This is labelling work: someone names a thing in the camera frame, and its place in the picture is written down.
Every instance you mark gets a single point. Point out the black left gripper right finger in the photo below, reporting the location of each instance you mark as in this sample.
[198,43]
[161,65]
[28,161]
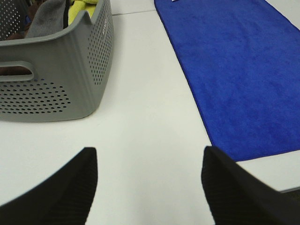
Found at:
[235,197]

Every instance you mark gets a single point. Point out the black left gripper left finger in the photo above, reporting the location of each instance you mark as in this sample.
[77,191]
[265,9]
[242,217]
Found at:
[65,198]

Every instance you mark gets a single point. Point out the blue towel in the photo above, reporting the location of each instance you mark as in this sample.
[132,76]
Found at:
[241,59]

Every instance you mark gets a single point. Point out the grey perforated laundry basket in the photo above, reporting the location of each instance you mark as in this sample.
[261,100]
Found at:
[68,70]

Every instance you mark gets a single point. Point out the grey towel in basket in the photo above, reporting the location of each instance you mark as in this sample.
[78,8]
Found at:
[46,17]

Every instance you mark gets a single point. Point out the yellow-green towel in basket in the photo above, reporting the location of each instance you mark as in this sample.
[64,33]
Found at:
[81,5]

